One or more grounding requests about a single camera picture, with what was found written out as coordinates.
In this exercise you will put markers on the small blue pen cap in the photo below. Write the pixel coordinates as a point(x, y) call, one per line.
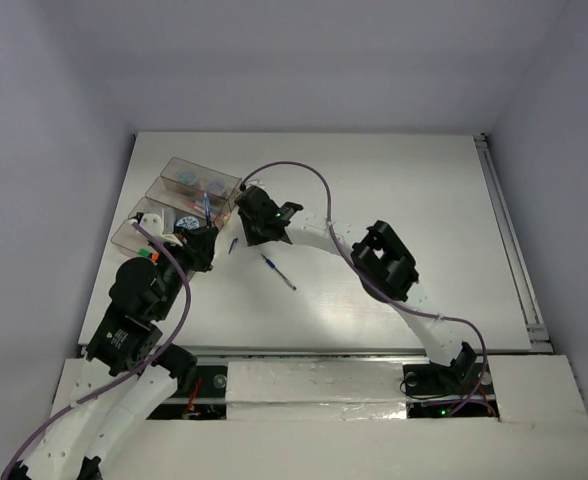
point(233, 245)

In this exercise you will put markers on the blue white tape roll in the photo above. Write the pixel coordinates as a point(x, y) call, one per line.
point(187, 223)

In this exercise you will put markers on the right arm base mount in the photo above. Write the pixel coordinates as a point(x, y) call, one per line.
point(464, 389)

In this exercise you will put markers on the aluminium rail right edge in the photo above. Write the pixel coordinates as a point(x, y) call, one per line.
point(540, 341)

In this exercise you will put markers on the blue pen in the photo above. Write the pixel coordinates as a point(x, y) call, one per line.
point(207, 209)
point(273, 267)

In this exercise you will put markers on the clear jar blue pins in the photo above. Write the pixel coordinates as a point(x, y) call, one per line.
point(188, 177)

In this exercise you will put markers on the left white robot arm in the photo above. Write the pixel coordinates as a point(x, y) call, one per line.
point(128, 369)

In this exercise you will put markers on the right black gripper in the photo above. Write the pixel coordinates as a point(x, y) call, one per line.
point(252, 236)

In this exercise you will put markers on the white foam front block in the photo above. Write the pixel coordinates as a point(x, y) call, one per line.
point(320, 390)

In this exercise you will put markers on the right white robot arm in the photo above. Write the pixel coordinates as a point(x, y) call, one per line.
point(384, 265)

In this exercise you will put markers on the clear compartment organizer tray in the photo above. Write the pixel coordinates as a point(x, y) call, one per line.
point(168, 191)

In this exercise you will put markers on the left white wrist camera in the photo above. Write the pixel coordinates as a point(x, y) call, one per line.
point(159, 222)

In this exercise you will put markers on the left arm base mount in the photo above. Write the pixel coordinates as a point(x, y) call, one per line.
point(204, 401)

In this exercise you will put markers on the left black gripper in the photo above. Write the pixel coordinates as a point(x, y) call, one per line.
point(202, 245)

